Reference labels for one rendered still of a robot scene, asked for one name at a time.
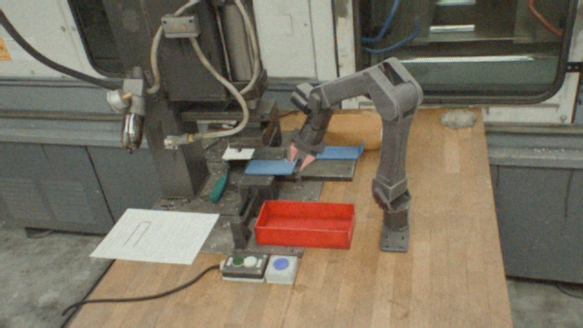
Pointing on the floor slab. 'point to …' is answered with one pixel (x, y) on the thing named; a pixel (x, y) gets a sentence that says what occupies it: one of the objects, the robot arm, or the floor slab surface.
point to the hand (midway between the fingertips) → (296, 164)
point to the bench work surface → (392, 318)
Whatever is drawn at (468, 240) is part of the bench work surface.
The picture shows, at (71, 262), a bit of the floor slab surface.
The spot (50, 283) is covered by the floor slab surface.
